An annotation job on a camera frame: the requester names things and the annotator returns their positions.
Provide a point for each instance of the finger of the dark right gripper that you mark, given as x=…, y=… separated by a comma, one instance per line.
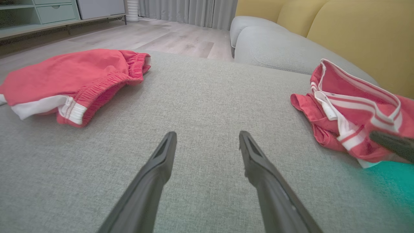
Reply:
x=394, y=144

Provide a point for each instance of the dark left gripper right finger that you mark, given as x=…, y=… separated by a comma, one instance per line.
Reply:
x=271, y=194

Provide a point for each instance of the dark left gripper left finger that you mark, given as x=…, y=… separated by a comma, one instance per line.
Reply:
x=145, y=194

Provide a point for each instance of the red jersey white trim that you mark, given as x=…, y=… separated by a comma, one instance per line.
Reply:
x=349, y=94

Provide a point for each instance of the red shorts white trim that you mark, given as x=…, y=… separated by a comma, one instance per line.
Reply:
x=64, y=74

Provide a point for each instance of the yellow sofa back cushion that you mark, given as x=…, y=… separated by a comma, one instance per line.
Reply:
x=372, y=38
x=300, y=16
x=258, y=8

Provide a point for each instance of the large grey sofa cushion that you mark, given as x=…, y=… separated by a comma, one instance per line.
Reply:
x=207, y=97

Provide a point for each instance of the grey sofa seat cushion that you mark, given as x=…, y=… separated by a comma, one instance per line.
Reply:
x=284, y=51
x=245, y=22

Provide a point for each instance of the white ribbed plant pot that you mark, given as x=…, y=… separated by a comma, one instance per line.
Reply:
x=132, y=11

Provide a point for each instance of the grey pleated curtain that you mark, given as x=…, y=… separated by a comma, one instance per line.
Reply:
x=187, y=11

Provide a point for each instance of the pale green tv cabinet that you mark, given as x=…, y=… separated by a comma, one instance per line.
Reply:
x=55, y=13

